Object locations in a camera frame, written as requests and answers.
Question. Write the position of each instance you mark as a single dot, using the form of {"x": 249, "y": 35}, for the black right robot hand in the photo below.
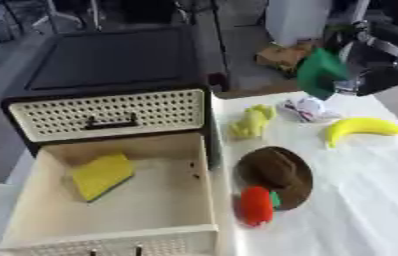
{"x": 380, "y": 80}

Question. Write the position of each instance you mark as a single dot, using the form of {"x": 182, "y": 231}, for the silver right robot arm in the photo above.
{"x": 392, "y": 48}

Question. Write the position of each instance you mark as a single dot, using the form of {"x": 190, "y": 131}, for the pale open drawer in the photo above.
{"x": 150, "y": 203}

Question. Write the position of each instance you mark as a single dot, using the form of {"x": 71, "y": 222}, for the pale closed drawer pierced front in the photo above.
{"x": 45, "y": 115}

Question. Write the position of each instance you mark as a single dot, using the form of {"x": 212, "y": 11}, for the yellow toy banana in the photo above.
{"x": 360, "y": 127}

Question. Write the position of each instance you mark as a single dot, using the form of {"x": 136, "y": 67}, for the white crumpled ball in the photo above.
{"x": 308, "y": 108}

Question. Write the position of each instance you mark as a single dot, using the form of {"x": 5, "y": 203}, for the tan cardboard piece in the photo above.
{"x": 281, "y": 56}

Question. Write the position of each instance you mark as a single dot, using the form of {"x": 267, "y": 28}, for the white panel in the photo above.
{"x": 296, "y": 20}

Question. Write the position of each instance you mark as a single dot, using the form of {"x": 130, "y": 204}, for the yellow-green toy animal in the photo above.
{"x": 252, "y": 121}

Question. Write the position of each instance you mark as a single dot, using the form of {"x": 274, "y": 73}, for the brown round bowl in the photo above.
{"x": 278, "y": 170}

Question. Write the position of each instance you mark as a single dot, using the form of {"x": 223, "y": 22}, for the black cabinet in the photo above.
{"x": 115, "y": 60}

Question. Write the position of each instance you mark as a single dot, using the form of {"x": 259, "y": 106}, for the yellow sponge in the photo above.
{"x": 100, "y": 175}

